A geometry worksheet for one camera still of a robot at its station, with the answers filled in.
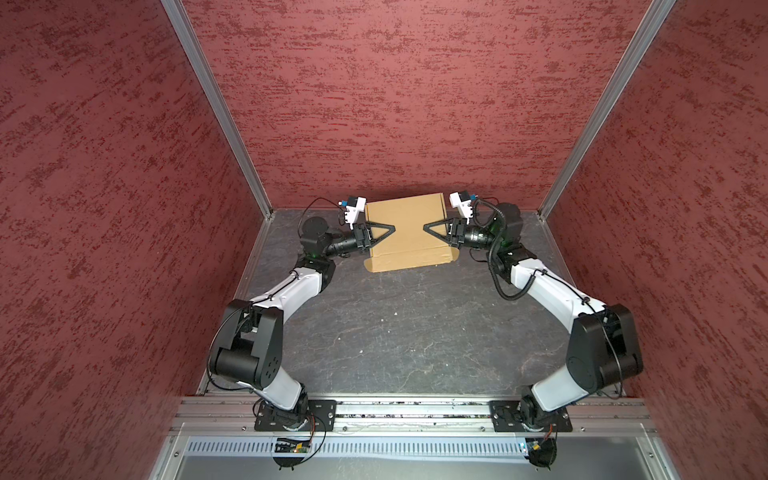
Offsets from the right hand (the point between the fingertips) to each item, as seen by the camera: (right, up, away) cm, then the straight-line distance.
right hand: (422, 236), depth 73 cm
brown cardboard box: (-3, -2, -2) cm, 4 cm away
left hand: (-7, 0, +1) cm, 7 cm away
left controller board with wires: (-31, -51, -2) cm, 60 cm away
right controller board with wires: (+29, -52, -2) cm, 60 cm away
